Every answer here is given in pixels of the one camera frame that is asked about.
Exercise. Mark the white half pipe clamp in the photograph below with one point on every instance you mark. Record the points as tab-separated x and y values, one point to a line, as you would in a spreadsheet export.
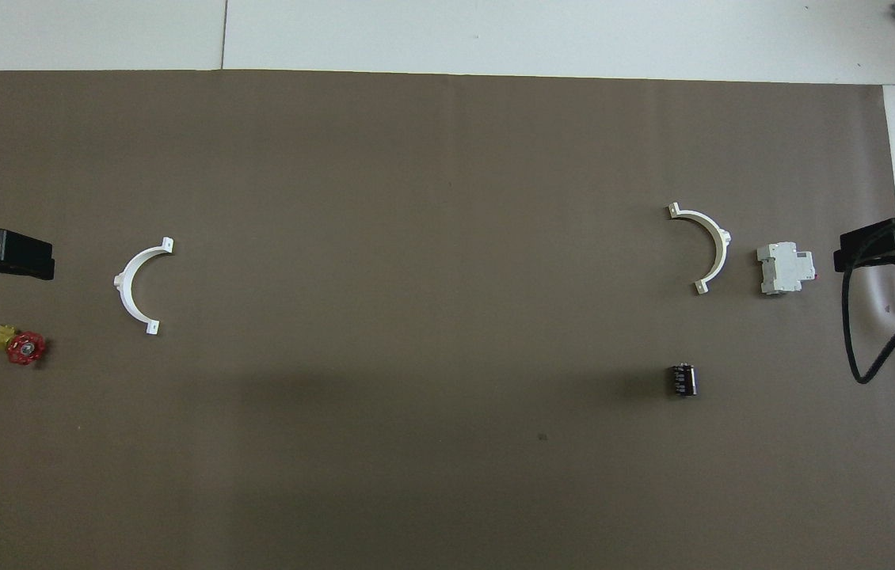
721	249
124	293

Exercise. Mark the white circuit breaker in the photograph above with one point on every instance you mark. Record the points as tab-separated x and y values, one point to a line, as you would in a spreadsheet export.
784	269

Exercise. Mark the brown paper table mat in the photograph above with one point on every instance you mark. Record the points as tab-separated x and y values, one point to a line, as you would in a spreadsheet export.
416	237

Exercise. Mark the black cylindrical capacitor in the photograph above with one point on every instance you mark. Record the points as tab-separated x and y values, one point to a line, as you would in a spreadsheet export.
682	380

